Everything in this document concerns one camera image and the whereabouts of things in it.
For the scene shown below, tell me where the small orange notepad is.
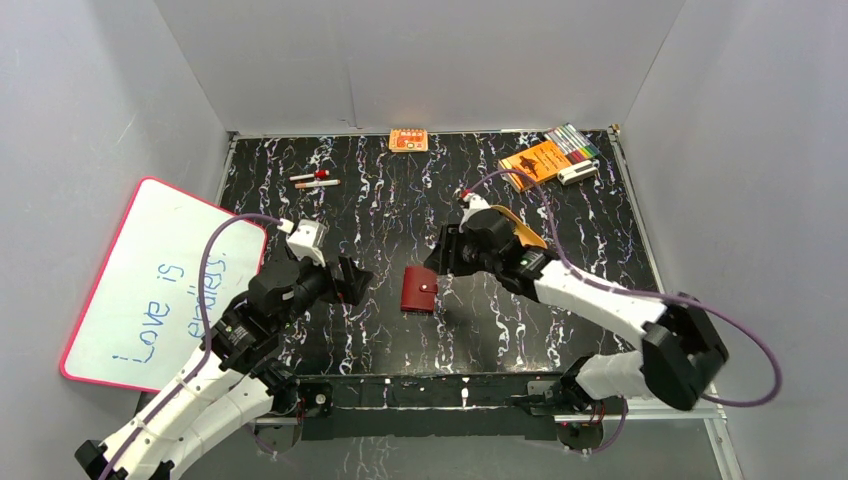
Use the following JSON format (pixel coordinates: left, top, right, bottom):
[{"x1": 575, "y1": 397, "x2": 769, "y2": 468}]
[{"x1": 388, "y1": 129, "x2": 429, "y2": 153}]

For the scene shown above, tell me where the pack of coloured markers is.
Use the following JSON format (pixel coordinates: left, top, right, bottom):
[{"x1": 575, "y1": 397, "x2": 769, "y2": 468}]
[{"x1": 544, "y1": 123, "x2": 601, "y2": 164}]

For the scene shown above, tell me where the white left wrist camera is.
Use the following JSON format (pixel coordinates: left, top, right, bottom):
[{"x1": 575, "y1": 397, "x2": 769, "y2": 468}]
[{"x1": 277, "y1": 219, "x2": 328, "y2": 267}]

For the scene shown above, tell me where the orange book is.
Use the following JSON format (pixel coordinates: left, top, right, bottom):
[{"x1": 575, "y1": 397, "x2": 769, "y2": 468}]
[{"x1": 498, "y1": 140, "x2": 572, "y2": 184}]

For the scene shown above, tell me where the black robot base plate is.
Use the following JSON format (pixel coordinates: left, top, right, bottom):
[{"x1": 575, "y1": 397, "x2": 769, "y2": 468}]
[{"x1": 248, "y1": 373, "x2": 624, "y2": 451}]

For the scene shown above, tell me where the yellow oval tray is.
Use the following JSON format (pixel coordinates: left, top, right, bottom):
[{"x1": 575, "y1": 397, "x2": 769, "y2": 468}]
[{"x1": 491, "y1": 205, "x2": 548, "y2": 249}]

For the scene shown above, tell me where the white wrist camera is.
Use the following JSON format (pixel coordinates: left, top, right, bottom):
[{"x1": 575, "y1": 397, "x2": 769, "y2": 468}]
[
  {"x1": 460, "y1": 190, "x2": 491, "y2": 230},
  {"x1": 277, "y1": 219, "x2": 328, "y2": 267}
]

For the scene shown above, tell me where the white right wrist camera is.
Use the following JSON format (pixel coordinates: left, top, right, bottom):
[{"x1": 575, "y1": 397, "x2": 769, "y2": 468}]
[{"x1": 460, "y1": 190, "x2": 491, "y2": 230}]

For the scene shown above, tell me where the pink framed whiteboard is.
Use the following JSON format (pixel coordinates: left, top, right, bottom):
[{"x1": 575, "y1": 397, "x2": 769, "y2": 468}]
[{"x1": 59, "y1": 177, "x2": 268, "y2": 392}]

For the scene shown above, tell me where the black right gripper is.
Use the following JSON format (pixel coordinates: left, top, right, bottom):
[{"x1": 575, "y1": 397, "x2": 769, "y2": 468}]
[{"x1": 424, "y1": 224, "x2": 501, "y2": 278}]

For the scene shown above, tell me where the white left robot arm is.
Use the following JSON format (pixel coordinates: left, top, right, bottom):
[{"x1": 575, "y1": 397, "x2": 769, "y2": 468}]
[{"x1": 74, "y1": 256, "x2": 374, "y2": 479}]

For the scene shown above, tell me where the red leather card holder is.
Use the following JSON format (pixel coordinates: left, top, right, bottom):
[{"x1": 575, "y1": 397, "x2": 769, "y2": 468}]
[{"x1": 400, "y1": 266, "x2": 438, "y2": 314}]

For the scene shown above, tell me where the white whiteboard eraser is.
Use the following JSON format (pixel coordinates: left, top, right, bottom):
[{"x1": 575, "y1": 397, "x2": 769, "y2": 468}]
[{"x1": 557, "y1": 160, "x2": 598, "y2": 185}]

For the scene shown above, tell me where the orange white marker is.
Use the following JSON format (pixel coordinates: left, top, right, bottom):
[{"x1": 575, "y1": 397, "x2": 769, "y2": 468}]
[{"x1": 294, "y1": 179, "x2": 341, "y2": 189}]

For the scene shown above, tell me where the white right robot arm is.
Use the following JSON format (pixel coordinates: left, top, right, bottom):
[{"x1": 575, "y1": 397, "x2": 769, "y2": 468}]
[{"x1": 424, "y1": 208, "x2": 729, "y2": 414}]

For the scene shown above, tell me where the red capped marker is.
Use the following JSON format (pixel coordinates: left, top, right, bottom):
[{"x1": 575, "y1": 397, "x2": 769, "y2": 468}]
[{"x1": 289, "y1": 170, "x2": 329, "y2": 182}]

